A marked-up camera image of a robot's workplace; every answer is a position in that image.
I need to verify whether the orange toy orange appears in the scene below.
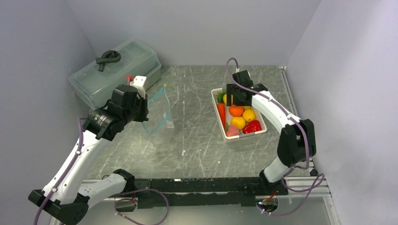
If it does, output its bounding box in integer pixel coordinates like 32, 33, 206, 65
229, 105, 245, 117

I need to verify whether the clear zip top bag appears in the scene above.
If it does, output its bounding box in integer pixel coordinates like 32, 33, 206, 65
143, 85, 175, 148

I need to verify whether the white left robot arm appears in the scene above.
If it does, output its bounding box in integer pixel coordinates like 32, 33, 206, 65
28, 84, 148, 225

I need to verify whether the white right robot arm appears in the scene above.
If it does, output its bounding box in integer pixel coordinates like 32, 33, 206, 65
226, 69, 316, 195

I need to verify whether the yellow toy lemon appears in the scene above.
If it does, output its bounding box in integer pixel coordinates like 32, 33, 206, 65
242, 109, 256, 123

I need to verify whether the green toy vegetable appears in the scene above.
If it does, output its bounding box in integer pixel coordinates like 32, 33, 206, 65
216, 91, 226, 104

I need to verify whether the orange toy carrot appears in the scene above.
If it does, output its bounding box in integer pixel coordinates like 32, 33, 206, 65
216, 103, 226, 129

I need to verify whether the white perforated plastic basket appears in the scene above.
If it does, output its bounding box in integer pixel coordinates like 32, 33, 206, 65
211, 88, 267, 143

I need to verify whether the red toy pepper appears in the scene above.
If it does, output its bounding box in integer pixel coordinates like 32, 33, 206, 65
242, 120, 262, 134

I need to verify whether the pink toy peach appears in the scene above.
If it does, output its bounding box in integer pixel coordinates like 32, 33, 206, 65
225, 125, 240, 137

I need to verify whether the green lidded storage box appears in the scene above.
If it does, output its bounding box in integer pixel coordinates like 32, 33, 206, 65
69, 39, 161, 110

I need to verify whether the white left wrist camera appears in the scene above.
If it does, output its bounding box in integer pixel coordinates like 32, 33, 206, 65
128, 76, 146, 99

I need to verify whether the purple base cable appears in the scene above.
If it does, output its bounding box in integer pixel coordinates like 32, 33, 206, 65
114, 190, 169, 225

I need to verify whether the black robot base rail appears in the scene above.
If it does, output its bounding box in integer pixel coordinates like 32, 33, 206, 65
112, 177, 288, 209

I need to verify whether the aluminium frame rail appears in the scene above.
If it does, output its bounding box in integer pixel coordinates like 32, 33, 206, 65
278, 66, 325, 198

